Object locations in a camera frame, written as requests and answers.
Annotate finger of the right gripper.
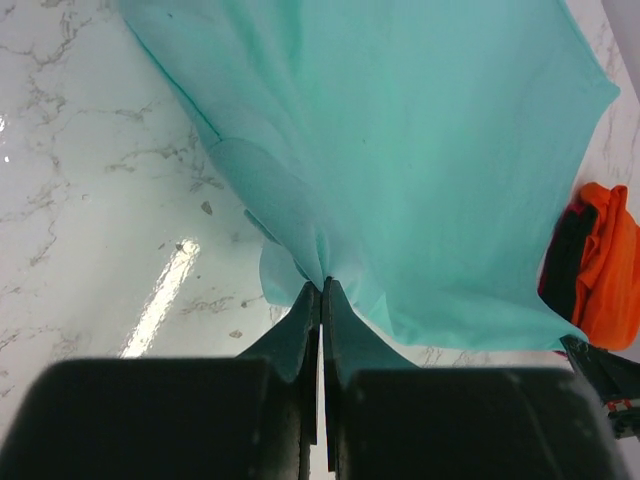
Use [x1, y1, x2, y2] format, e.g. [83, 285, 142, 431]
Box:
[558, 333, 640, 441]

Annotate black folded t shirt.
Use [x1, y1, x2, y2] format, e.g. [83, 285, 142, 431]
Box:
[540, 204, 598, 322]

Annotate teal t shirt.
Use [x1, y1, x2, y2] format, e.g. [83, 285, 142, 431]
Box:
[119, 1, 618, 351]

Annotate orange folded t shirt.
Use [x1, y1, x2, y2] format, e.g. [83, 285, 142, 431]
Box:
[571, 182, 639, 351]

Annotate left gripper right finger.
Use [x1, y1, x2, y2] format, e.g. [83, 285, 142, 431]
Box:
[321, 277, 418, 479]

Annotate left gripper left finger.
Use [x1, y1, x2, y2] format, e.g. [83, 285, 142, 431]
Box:
[238, 282, 321, 479]

